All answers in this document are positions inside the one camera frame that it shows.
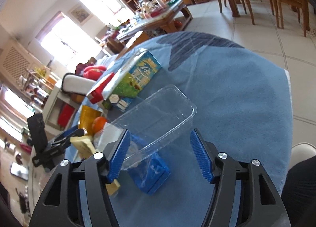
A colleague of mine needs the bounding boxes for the blue tissue packet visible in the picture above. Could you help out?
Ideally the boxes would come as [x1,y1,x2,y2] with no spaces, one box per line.
[125,134,171,195]

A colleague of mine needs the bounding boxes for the clear plastic tray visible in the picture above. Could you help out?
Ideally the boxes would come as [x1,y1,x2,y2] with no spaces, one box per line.
[97,85,197,170]

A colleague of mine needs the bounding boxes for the cream paper box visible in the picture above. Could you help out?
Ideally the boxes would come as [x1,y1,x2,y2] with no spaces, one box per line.
[70,136,96,159]

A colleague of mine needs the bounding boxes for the yellow snack packet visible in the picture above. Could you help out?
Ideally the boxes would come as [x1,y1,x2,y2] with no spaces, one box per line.
[79,105,102,136]

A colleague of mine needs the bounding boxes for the orange fruit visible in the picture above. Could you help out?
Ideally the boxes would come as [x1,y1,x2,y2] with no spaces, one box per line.
[92,116,107,134]

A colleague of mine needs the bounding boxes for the red white carton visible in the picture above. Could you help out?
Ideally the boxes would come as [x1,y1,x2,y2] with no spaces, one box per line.
[86,72,115,104]

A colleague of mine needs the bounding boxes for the red cushion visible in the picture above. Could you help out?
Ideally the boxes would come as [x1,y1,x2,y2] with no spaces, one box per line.
[83,65,107,81]

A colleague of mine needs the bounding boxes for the blue tablecloth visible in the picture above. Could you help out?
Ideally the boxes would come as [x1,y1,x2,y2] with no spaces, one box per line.
[111,32,293,226]

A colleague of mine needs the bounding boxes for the blue green milk carton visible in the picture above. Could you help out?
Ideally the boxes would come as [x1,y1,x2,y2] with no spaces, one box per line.
[99,48,161,112]

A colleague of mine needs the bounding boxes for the wooden coffee table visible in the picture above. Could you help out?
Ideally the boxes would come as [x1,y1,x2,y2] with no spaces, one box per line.
[117,0,193,41]

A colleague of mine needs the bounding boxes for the framed wall picture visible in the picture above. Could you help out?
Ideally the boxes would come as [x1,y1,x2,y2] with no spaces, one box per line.
[68,4,93,26]

